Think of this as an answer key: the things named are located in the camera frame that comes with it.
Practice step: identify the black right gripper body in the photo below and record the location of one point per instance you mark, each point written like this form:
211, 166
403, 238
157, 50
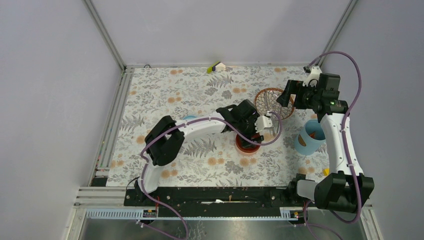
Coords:
305, 97

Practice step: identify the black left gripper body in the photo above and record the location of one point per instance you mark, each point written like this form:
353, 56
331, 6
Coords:
247, 128

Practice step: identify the red round lid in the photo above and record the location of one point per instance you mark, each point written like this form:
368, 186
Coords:
249, 151

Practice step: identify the clear plastic tongs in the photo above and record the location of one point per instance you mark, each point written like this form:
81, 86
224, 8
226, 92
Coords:
275, 124

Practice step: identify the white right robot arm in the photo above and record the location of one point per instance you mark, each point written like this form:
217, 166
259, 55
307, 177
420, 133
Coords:
346, 188

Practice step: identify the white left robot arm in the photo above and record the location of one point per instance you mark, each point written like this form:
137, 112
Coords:
165, 140

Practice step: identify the patterned ceramic plate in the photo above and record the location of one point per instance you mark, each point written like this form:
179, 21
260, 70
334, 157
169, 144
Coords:
266, 100

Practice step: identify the light blue cup container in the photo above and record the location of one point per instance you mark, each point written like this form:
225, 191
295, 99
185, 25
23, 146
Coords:
304, 144

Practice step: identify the light blue round lid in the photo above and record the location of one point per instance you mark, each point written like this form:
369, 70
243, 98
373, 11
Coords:
189, 117

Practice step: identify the small toy house block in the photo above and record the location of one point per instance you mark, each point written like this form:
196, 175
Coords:
217, 66

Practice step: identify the floral patterned tablecloth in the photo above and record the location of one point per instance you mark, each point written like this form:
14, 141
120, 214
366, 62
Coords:
211, 160

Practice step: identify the small yellow block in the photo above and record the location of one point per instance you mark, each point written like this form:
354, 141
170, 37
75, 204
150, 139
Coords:
326, 171

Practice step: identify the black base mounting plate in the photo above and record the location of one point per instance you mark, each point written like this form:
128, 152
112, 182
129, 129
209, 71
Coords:
216, 202

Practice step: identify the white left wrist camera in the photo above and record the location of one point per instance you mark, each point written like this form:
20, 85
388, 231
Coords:
263, 122

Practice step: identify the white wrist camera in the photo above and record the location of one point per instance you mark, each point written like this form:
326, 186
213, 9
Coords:
313, 75
263, 122

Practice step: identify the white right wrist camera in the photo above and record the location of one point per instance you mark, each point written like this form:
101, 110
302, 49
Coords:
313, 75

